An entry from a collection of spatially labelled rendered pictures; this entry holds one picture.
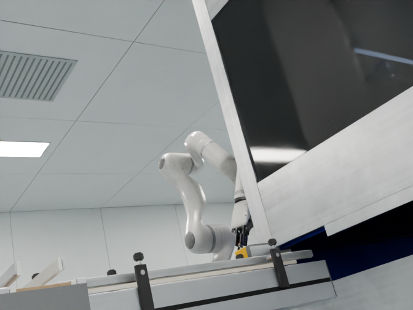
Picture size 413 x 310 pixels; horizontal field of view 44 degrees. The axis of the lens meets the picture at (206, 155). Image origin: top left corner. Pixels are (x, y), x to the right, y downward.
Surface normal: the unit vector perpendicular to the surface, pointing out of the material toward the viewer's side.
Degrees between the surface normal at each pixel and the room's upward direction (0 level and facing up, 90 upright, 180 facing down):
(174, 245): 90
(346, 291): 90
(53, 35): 180
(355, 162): 90
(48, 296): 90
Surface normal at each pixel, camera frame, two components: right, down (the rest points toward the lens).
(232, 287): 0.53, -0.42
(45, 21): 0.23, 0.91
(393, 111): -0.82, -0.02
